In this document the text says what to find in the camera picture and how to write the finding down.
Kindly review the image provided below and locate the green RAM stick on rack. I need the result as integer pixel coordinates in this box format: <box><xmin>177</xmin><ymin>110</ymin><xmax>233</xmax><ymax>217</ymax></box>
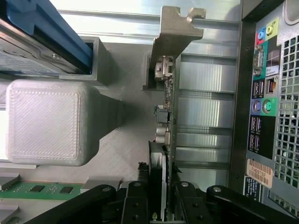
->
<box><xmin>0</xmin><ymin>181</ymin><xmax>85</xmax><ymax>199</ymax></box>

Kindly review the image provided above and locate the grey printed parts rack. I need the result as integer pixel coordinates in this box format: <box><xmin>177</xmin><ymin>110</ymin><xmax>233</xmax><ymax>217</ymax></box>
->
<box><xmin>0</xmin><ymin>36</ymin><xmax>178</xmax><ymax>224</ymax></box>

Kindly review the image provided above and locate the black open PC case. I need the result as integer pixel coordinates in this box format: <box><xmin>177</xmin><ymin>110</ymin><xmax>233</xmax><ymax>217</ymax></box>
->
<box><xmin>230</xmin><ymin>0</ymin><xmax>299</xmax><ymax>224</ymax></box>

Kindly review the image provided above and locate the hard disk in blue caddy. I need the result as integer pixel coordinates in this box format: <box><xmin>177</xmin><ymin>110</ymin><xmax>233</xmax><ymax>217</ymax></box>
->
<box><xmin>0</xmin><ymin>0</ymin><xmax>92</xmax><ymax>78</ymax></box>

